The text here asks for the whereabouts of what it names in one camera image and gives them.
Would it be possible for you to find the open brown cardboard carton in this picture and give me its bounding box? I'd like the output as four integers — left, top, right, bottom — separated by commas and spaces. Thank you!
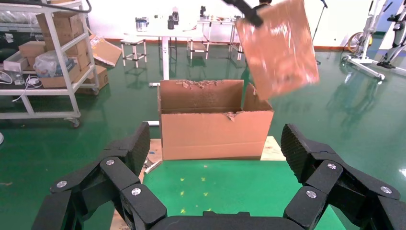
158, 79, 274, 161

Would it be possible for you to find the small brown cardboard carton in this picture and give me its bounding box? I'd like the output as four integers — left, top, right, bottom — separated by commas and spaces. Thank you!
18, 41, 47, 58

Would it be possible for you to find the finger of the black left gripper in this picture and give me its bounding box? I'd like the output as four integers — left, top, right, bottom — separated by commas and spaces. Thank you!
222, 0, 264, 28

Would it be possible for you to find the large stacked cardboard box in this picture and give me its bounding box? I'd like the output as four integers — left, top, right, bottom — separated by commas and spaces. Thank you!
36, 12, 91, 69

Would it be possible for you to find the small brown cardboard box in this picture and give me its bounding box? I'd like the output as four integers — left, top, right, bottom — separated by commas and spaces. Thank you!
235, 0, 320, 101

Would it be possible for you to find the flat brown cardboard box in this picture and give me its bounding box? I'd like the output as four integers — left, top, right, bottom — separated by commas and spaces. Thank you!
38, 63, 82, 89

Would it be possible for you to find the leaning flattened cardboard sheet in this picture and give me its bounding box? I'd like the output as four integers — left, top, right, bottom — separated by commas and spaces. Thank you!
90, 34, 123, 68

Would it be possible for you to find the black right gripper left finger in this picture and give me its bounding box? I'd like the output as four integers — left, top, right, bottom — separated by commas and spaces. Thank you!
31, 121, 168, 230

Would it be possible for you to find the white floor stand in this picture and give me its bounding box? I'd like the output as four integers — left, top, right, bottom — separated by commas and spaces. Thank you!
341, 0, 394, 81

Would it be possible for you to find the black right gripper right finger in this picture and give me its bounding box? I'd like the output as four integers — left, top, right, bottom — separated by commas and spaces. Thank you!
281, 124, 406, 230

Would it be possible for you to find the white shelving cart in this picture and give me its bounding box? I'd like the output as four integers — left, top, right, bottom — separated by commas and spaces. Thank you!
0, 0, 100, 128

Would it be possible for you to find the brown cardboard floor box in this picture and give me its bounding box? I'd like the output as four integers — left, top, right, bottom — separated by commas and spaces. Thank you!
76, 65, 110, 95

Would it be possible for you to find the black tripod stand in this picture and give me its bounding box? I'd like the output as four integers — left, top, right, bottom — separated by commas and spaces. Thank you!
312, 0, 329, 66

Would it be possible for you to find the white frame stool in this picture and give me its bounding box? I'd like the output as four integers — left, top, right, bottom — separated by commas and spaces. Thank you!
120, 38, 148, 69

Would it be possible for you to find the white desk with centre leg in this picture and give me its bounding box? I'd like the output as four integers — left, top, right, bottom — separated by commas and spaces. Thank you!
125, 30, 192, 88

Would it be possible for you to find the silver metal pot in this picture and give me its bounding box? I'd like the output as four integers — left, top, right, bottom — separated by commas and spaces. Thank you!
135, 17, 150, 32

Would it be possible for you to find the white frame side table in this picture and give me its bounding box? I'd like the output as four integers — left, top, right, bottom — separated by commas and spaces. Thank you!
196, 19, 242, 61

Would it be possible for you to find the white rectangular box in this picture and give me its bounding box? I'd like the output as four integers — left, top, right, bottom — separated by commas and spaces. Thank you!
3, 51, 30, 72

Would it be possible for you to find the clear plastic bag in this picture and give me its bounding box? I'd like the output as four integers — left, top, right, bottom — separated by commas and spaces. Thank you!
33, 50, 69, 79

